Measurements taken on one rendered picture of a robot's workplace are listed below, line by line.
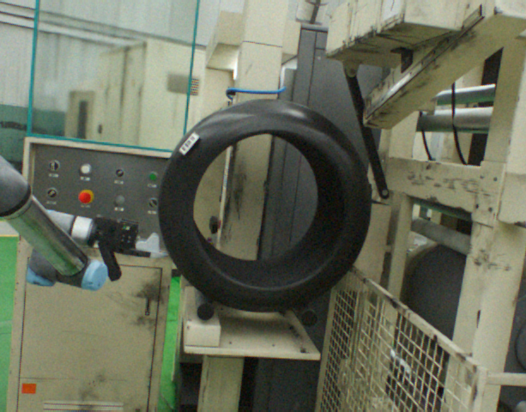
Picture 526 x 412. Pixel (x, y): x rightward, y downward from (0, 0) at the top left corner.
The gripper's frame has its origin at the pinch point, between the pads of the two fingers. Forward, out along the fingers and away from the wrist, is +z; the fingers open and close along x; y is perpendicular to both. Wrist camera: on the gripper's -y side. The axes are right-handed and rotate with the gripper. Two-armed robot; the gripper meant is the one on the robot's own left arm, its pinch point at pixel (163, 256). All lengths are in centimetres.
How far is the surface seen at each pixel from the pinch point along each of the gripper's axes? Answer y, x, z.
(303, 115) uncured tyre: 46, -10, 26
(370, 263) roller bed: 7, 19, 67
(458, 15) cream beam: 72, -36, 47
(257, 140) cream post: 37, 26, 21
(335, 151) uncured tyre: 39, -12, 36
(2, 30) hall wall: 122, 838, -320
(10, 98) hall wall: 16, 845, -289
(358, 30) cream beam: 71, -7, 35
